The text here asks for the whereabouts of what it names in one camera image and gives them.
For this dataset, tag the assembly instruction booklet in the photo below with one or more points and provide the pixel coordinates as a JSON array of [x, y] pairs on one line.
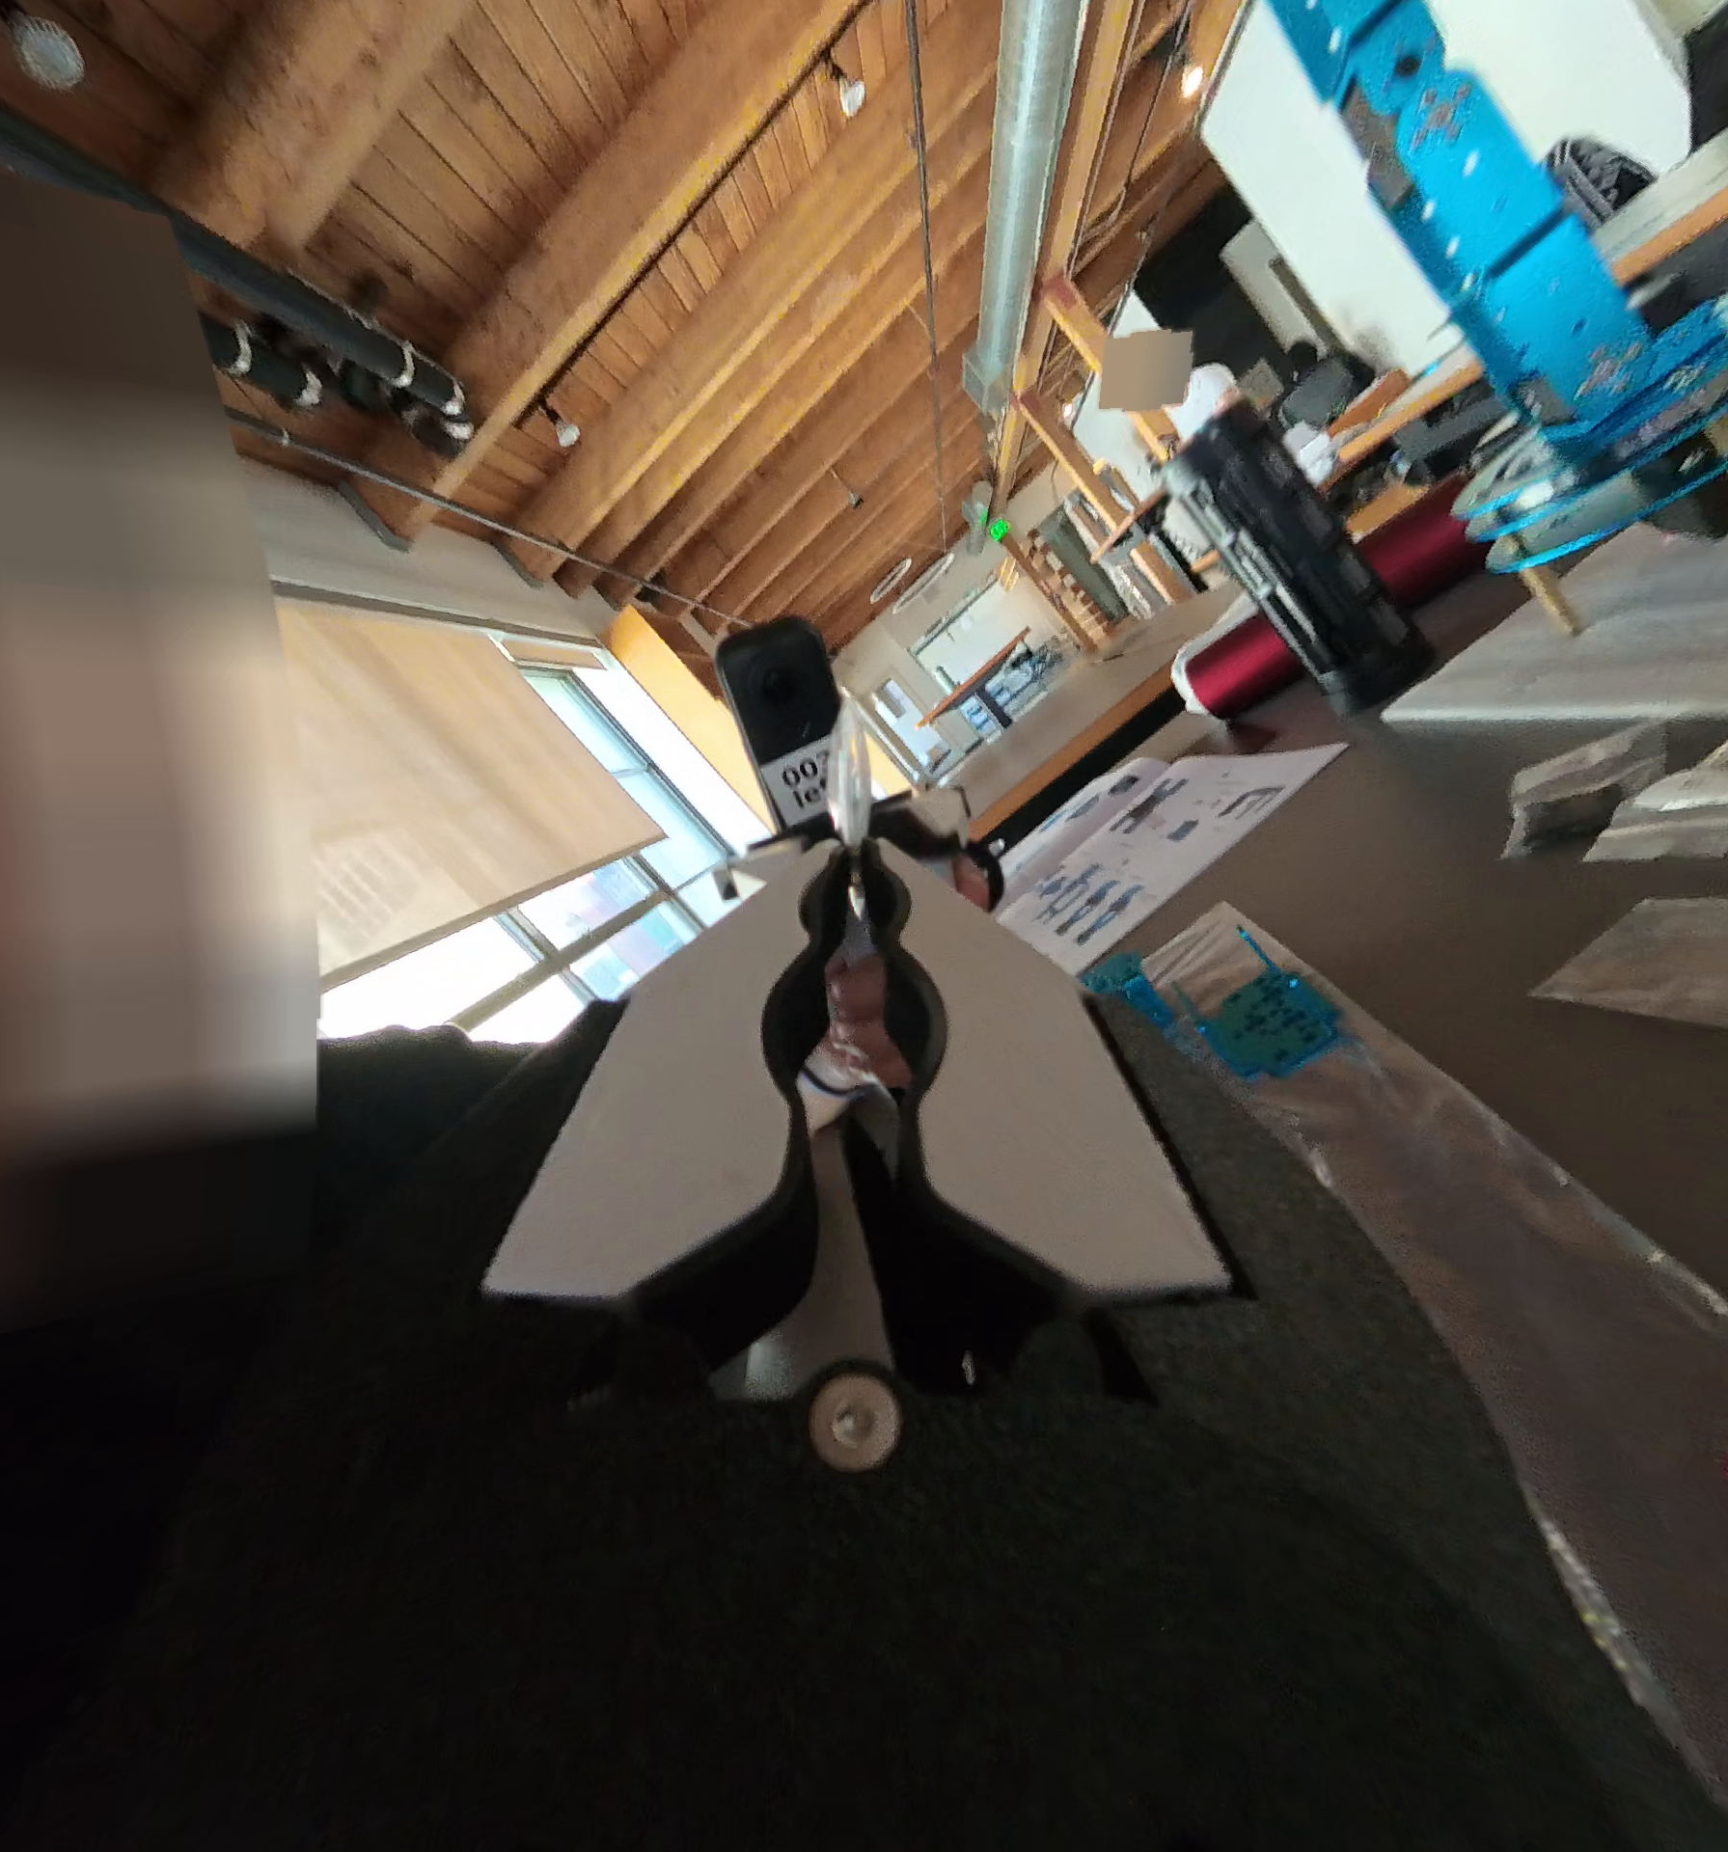
[[1240, 788]]

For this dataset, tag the silver ventilation duct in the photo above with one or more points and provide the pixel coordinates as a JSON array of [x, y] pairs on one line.
[[1023, 173]]

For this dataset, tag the white foam sheet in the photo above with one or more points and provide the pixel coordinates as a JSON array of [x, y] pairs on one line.
[[1645, 637]]

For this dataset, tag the person's left hand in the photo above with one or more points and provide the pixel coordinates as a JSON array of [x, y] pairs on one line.
[[864, 1013]]

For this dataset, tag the pile of small screw bags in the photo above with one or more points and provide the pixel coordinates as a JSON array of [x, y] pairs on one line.
[[1674, 963]]

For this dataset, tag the beige roller blind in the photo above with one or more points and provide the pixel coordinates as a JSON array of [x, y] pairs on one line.
[[414, 782]]

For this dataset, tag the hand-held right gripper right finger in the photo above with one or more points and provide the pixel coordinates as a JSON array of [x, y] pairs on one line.
[[1065, 1158]]

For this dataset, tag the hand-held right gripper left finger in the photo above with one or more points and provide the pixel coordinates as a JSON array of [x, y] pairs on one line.
[[631, 1158]]

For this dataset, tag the large dark neighbouring table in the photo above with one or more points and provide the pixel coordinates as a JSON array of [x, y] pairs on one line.
[[1095, 725]]

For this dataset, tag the large clear plastic bag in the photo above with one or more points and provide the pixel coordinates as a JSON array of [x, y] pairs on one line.
[[1529, 1274]]

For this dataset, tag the grey ceiling pipes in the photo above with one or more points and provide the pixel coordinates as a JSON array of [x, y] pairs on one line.
[[371, 362]]

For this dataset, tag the black patterned bottle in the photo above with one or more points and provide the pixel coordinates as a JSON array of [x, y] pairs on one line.
[[1312, 579]]

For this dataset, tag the red fabric roll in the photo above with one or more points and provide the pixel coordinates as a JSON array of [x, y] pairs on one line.
[[1225, 673]]

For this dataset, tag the blue toy robot arm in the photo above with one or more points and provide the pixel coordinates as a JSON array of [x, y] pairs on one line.
[[1515, 275]]

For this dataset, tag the dark desk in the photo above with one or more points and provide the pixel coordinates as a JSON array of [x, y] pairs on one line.
[[1457, 898]]

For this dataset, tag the blue metal bracket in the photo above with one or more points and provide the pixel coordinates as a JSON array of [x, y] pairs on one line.
[[1268, 1021], [1117, 983]]

